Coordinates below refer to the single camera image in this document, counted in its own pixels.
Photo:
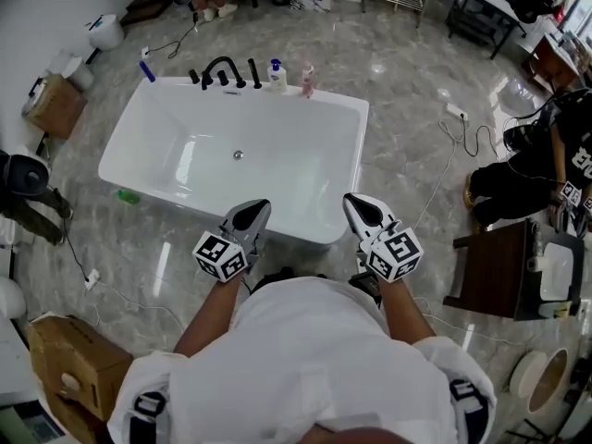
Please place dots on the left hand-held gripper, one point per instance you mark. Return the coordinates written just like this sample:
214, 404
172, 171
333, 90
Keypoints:
215, 252

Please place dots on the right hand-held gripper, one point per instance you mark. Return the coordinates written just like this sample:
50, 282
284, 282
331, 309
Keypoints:
398, 252

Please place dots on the white bathtub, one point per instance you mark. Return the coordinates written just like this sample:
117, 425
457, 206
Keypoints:
231, 127

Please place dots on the pink bottle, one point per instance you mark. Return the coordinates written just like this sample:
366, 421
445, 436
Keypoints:
308, 81

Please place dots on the person's left forearm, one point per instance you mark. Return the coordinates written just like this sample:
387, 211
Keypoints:
208, 317

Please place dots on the person's right forearm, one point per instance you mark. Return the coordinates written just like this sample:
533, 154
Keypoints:
407, 308

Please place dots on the green plastic bottle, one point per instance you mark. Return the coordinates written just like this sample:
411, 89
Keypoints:
127, 196

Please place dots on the dark wooden vanity cabinet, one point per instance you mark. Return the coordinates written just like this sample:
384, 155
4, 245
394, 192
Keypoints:
495, 271

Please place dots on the white power strip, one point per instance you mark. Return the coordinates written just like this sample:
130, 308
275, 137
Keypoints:
92, 278
144, 53
457, 111

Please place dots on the white pump lotion bottle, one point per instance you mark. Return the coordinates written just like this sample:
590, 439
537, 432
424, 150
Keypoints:
277, 79

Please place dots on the black hand shower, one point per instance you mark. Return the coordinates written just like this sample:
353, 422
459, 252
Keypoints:
253, 74

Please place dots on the person's white shirt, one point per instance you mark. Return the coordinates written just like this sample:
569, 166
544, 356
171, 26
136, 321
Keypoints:
300, 363

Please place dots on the black curved faucet spout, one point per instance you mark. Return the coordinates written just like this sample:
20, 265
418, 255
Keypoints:
217, 60

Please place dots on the white sink basin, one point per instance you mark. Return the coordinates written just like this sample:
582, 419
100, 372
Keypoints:
555, 271

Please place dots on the round white basin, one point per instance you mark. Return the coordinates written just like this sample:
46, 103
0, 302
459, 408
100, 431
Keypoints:
525, 373

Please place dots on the brown cardboard box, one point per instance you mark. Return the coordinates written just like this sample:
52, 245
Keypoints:
55, 107
78, 363

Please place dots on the white waste bin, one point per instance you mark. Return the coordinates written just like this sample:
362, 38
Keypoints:
107, 31

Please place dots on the black frame table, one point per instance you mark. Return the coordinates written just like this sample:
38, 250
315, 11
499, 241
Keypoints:
485, 3

